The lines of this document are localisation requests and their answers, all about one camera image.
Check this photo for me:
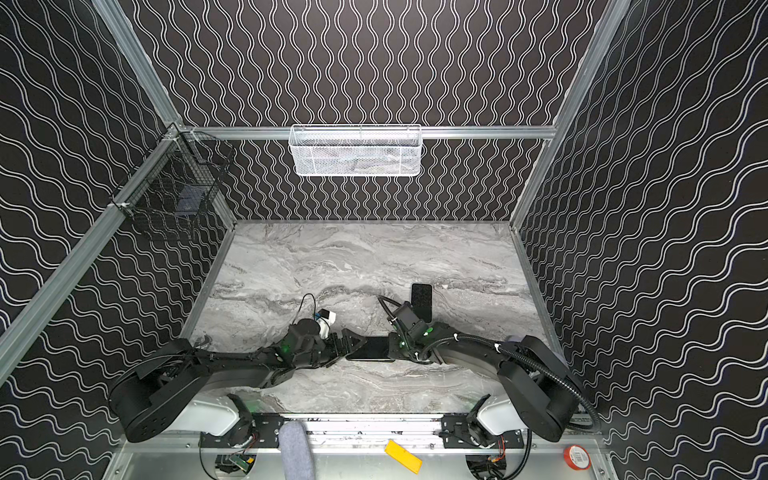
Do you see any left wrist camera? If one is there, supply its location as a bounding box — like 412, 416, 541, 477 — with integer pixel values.
314, 308, 337, 340

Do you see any black wire basket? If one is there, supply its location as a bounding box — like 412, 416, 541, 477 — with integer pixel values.
116, 125, 236, 244

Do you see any aluminium front rail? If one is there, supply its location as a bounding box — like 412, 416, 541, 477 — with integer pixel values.
119, 411, 607, 455

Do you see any light blue phone case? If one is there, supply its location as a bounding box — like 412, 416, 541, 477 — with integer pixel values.
410, 283, 434, 324

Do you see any yellow tag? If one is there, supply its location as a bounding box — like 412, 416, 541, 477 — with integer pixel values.
385, 440, 423, 474

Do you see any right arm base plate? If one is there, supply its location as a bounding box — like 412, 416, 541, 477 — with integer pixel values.
437, 414, 525, 449

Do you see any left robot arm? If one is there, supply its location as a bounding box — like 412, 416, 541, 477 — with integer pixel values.
107, 318, 368, 443

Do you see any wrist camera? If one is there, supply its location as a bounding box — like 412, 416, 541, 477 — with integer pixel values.
314, 308, 337, 340
394, 302, 429, 336

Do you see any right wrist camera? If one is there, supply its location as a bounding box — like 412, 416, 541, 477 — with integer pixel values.
394, 302, 429, 336

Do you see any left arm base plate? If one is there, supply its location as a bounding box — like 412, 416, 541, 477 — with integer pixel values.
201, 413, 287, 451

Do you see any red tape roll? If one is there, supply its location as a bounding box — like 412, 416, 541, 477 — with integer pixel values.
563, 445, 592, 471

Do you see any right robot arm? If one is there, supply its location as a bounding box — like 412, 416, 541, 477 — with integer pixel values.
377, 296, 602, 442

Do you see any white wire basket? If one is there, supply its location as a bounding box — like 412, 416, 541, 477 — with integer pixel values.
288, 124, 424, 177

